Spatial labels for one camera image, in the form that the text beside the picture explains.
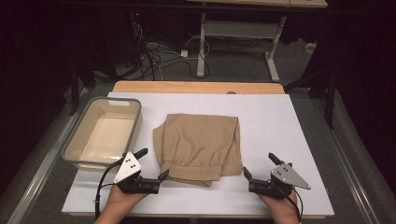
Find white board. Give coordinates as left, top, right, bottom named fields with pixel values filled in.
left=61, top=91, right=335, bottom=217

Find tangle of floor cables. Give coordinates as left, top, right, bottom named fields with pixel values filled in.
left=127, top=20, right=211, bottom=82

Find left hand-held gripper black cable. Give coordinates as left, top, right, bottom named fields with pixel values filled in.
left=94, top=159, right=125, bottom=219

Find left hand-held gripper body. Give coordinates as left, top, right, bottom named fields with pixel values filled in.
left=113, top=151, right=162, bottom=195

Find person's left hand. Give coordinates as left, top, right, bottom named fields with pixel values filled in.
left=104, top=185, right=150, bottom=217

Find black metal stand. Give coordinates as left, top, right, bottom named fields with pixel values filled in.
left=68, top=57, right=98, bottom=117
left=283, top=69, right=340, bottom=131

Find tan pants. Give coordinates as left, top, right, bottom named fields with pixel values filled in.
left=152, top=113, right=244, bottom=189

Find wooden table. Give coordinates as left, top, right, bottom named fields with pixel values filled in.
left=68, top=80, right=327, bottom=220

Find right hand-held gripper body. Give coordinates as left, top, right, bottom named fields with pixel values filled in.
left=248, top=161, right=312, bottom=200

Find white-framed desk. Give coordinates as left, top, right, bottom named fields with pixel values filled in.
left=186, top=0, right=329, bottom=83

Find person's right hand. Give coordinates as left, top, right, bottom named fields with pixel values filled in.
left=257, top=189, right=300, bottom=220

